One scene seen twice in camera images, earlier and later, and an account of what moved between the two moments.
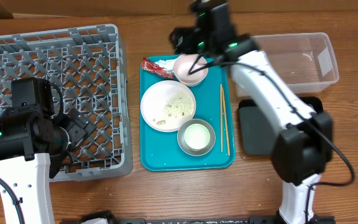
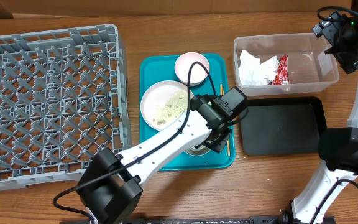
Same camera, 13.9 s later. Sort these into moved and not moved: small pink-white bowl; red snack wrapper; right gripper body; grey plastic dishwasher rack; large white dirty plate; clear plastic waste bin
Moved: red snack wrapper; right gripper body
Not moved: small pink-white bowl; clear plastic waste bin; grey plastic dishwasher rack; large white dirty plate
